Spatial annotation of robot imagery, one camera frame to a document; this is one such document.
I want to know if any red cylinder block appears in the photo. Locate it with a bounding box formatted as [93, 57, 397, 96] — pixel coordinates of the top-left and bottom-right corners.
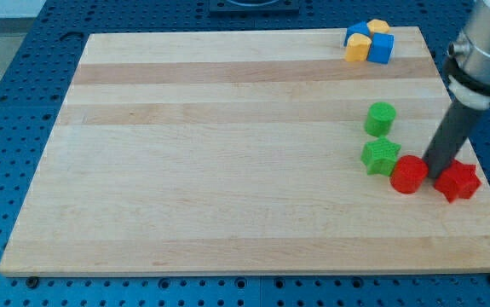
[389, 155, 429, 194]

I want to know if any yellow heart block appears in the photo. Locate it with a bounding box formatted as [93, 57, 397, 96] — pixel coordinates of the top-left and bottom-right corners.
[344, 33, 372, 62]

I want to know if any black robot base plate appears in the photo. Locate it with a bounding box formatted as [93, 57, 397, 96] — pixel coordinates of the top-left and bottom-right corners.
[208, 0, 301, 15]

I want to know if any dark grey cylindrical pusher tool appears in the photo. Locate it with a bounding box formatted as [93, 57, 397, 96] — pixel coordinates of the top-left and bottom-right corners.
[422, 100, 485, 179]

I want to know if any yellow hexagon block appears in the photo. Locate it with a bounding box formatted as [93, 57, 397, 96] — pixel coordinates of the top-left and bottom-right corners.
[366, 19, 390, 37]

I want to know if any red star block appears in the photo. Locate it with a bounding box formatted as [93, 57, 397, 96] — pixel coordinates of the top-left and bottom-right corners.
[434, 159, 481, 203]

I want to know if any wooden board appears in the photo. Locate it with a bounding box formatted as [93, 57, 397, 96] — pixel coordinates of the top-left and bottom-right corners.
[0, 26, 490, 277]

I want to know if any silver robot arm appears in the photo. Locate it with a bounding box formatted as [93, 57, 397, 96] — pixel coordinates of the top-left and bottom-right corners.
[423, 0, 490, 179]

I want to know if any green star block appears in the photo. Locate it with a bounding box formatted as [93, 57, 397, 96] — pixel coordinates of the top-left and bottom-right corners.
[360, 136, 401, 177]

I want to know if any blue block behind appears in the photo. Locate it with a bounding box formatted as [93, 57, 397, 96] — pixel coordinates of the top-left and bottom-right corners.
[343, 21, 370, 46]

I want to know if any green cylinder block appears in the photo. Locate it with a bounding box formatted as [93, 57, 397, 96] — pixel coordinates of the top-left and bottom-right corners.
[364, 101, 397, 136]

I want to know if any blue cube block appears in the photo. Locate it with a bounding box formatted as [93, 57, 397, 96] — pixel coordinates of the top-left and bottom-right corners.
[366, 33, 395, 64]

